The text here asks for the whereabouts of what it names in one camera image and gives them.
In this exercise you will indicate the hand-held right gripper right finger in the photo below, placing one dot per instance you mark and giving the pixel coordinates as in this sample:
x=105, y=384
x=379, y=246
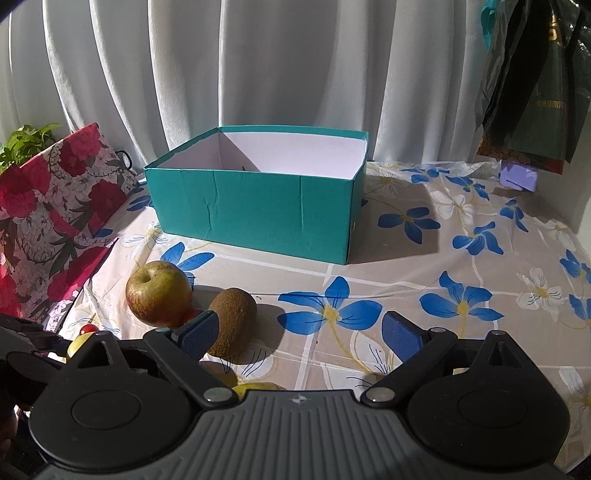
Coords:
x=402, y=336

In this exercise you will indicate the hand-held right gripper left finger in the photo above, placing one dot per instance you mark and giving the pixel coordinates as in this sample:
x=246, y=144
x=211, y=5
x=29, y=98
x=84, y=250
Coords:
x=201, y=336

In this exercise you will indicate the brown kiwi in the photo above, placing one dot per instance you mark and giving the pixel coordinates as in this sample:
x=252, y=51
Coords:
x=231, y=323

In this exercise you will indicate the teal cardboard box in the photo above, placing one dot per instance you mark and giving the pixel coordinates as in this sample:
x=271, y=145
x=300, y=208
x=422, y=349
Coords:
x=254, y=207

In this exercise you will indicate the yellow-green fruit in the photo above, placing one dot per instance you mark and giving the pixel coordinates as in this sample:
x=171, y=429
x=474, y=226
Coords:
x=78, y=345

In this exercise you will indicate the blue flower tablecloth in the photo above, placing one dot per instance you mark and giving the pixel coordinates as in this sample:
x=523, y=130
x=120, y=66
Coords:
x=415, y=277

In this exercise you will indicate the red-green apple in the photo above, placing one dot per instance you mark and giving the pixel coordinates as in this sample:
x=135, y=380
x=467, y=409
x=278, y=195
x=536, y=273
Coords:
x=157, y=290

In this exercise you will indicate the small red cherry tomato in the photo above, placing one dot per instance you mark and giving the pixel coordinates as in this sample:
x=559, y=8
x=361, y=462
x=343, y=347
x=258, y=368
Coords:
x=87, y=329

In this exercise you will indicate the yellow fruit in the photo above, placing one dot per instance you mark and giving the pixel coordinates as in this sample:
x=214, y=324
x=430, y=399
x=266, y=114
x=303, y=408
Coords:
x=256, y=386

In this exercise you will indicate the red floral bag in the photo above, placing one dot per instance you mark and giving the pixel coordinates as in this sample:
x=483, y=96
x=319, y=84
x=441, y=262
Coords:
x=55, y=207

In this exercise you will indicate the small purple box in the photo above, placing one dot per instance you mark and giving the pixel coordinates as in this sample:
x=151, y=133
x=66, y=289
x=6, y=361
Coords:
x=519, y=175

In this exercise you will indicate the green leafy plant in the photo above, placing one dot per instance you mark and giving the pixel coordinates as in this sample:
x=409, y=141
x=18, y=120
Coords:
x=27, y=141

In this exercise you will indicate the dark plastic bag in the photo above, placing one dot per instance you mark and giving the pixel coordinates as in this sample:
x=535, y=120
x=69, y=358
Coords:
x=531, y=92

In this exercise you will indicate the white curtain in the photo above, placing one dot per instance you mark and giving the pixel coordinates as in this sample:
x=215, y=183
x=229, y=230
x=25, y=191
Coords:
x=231, y=60

